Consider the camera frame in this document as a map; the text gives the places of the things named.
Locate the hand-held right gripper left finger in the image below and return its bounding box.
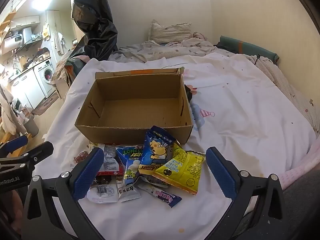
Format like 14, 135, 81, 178
21, 147, 105, 240

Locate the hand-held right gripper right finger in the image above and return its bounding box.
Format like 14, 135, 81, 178
205, 147, 297, 240

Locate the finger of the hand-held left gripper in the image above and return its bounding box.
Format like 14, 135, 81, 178
0, 135, 28, 159
0, 142, 54, 166

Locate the white red snack packet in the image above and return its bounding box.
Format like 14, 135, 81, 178
96, 144, 124, 176

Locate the white yellow snack packet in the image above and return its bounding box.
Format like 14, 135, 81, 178
89, 141, 107, 152

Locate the blue white snack packet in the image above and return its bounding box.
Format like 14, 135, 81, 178
115, 145, 145, 183

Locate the blue bear snack packet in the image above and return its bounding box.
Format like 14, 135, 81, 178
138, 125, 175, 178

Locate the brown cardboard box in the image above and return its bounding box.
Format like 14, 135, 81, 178
74, 67, 194, 145

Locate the orange white snack packet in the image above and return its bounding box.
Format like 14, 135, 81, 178
74, 151, 90, 166

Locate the dark brown snack packet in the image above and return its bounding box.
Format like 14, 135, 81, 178
92, 175, 113, 185

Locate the grey trash bin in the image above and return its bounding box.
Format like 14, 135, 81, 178
23, 117, 40, 137

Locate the white barcode snack packet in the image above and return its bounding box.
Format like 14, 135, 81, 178
86, 184, 119, 203

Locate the hanging white clothing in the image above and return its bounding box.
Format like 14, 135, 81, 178
0, 85, 25, 135

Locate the small white grey packet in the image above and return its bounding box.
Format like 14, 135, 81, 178
117, 182, 141, 203

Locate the patterned floor rug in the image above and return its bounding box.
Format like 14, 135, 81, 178
32, 90, 59, 115

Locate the purple snack bar packet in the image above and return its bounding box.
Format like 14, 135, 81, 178
136, 181, 182, 208

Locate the white kitchen cabinet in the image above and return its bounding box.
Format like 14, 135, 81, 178
10, 69, 47, 109

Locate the dark speckled snack packet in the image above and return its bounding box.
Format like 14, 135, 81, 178
139, 174, 170, 189

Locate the white printed bed sheet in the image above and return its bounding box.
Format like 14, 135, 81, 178
41, 52, 318, 240

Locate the white washing machine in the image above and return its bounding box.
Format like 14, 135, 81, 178
33, 59, 56, 98

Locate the small black object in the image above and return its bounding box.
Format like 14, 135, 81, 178
184, 84, 198, 103

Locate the grey cloth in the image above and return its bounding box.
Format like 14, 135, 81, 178
282, 170, 320, 240

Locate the teal orange bag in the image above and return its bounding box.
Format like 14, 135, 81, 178
64, 55, 88, 80

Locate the white water heater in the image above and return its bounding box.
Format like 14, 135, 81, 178
1, 36, 24, 54

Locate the tall white cabinet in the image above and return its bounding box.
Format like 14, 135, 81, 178
46, 10, 63, 55

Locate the green rolled mat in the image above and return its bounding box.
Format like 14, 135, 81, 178
216, 35, 280, 65

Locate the black plastic bag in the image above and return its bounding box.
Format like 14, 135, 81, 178
71, 0, 118, 60

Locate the floral grey duvet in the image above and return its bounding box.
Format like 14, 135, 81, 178
107, 32, 225, 63

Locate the ceiling light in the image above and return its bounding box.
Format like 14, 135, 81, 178
31, 0, 50, 9

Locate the patterned pillow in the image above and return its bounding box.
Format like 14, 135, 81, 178
149, 19, 193, 43

